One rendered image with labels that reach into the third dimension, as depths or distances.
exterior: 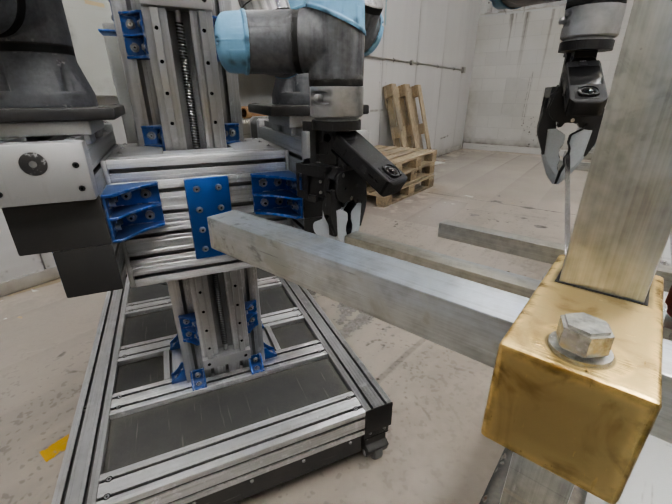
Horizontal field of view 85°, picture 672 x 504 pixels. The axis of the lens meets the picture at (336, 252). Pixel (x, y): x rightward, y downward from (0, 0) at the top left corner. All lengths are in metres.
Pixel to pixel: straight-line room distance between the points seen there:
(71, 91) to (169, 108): 0.18
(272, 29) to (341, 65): 0.10
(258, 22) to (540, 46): 7.89
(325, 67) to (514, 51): 7.93
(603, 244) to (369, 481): 1.15
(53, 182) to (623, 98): 0.69
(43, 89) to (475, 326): 0.76
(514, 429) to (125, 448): 1.11
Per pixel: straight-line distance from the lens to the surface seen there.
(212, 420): 1.20
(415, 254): 0.51
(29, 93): 0.83
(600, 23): 0.71
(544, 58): 8.29
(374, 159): 0.52
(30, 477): 1.59
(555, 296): 0.21
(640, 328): 0.20
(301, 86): 0.86
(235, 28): 0.55
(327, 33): 0.53
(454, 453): 1.40
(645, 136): 0.20
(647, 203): 0.21
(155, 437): 1.21
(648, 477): 0.66
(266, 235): 0.29
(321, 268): 0.25
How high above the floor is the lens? 1.06
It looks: 23 degrees down
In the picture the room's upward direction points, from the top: straight up
